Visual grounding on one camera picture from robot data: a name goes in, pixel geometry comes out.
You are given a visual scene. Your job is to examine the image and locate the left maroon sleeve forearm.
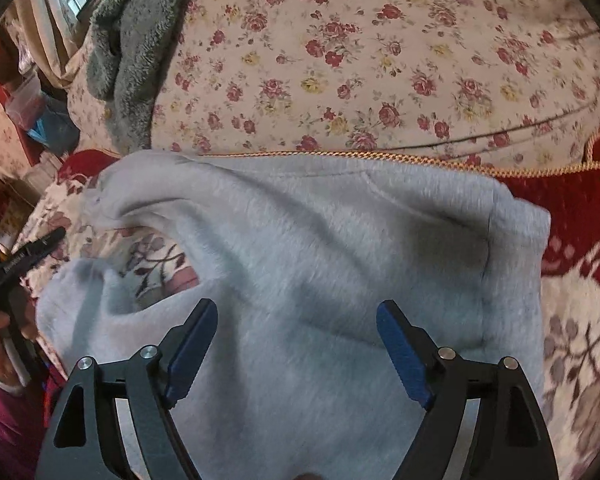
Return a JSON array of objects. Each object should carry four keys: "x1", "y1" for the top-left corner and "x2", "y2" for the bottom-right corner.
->
[{"x1": 0, "y1": 356, "x2": 66, "y2": 479}]

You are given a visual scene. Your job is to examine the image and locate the light grey fleece pants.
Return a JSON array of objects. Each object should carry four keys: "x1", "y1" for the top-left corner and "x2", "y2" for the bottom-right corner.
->
[{"x1": 36, "y1": 151, "x2": 550, "y2": 479}]

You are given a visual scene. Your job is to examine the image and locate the rose print quilt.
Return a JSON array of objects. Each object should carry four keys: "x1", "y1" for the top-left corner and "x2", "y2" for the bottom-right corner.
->
[{"x1": 66, "y1": 0, "x2": 600, "y2": 172}]

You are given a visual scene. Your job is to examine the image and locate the grey-green fuzzy cardigan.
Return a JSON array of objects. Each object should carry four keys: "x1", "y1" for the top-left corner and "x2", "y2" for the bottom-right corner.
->
[{"x1": 86, "y1": 0, "x2": 187, "y2": 155}]

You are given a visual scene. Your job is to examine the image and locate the red floral blanket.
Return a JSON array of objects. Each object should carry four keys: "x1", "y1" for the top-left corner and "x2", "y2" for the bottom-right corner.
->
[{"x1": 19, "y1": 134, "x2": 600, "y2": 479}]

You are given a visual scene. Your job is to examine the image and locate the beige curtain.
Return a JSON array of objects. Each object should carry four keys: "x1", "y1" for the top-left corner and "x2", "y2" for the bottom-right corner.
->
[{"x1": 1, "y1": 0, "x2": 86, "y2": 90}]

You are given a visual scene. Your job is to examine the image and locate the blue plastic bag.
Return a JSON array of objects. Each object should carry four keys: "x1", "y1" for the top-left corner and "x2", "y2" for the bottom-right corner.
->
[{"x1": 28, "y1": 94, "x2": 80, "y2": 157}]

